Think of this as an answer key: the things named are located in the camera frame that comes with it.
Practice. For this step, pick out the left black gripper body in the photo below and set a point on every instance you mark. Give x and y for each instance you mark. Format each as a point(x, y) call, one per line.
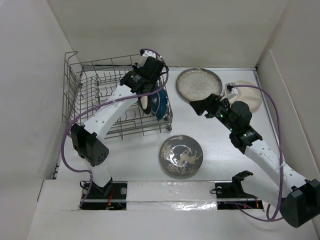
point(135, 69)

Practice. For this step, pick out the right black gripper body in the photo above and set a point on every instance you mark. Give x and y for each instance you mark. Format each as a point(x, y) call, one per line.
point(220, 112)

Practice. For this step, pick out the cream plate brown rim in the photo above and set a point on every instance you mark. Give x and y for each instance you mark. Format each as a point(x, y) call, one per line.
point(145, 104)

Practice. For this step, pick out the blue leaf shaped plate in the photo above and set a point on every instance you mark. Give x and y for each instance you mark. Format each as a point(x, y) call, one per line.
point(159, 104)

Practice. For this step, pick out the grey deer pattern plate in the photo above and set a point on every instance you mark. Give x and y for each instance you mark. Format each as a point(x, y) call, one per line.
point(181, 156)

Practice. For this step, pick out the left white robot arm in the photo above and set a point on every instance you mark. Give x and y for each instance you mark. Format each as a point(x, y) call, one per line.
point(87, 139)

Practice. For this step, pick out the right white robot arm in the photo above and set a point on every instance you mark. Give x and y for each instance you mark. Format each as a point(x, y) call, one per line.
point(292, 195)

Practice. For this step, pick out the cream divided dish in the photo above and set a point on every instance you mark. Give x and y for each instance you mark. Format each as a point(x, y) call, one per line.
point(251, 96)

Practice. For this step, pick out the speckled round plate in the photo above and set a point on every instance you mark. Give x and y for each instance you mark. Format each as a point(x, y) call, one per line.
point(198, 83)

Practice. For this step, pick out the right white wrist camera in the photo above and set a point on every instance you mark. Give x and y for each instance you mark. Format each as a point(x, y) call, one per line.
point(230, 91)

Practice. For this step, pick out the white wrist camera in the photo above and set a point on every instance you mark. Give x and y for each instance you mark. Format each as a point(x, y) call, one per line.
point(144, 54)
point(230, 91)

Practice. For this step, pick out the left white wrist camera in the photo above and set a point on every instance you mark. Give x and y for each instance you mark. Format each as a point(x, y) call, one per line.
point(144, 54)

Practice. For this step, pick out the grey wire dish rack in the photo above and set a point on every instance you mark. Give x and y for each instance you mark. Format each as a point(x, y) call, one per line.
point(90, 83)

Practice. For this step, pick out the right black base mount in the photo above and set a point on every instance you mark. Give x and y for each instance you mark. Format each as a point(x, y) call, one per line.
point(231, 196)

